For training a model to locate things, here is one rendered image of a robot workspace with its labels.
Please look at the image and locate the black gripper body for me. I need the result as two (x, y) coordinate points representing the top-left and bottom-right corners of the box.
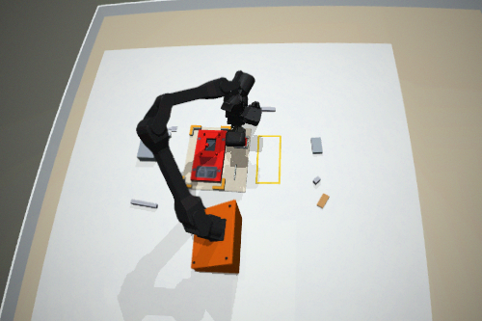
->
(225, 96), (248, 147)

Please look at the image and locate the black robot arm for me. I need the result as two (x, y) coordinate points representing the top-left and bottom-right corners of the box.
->
(136, 70), (262, 242)

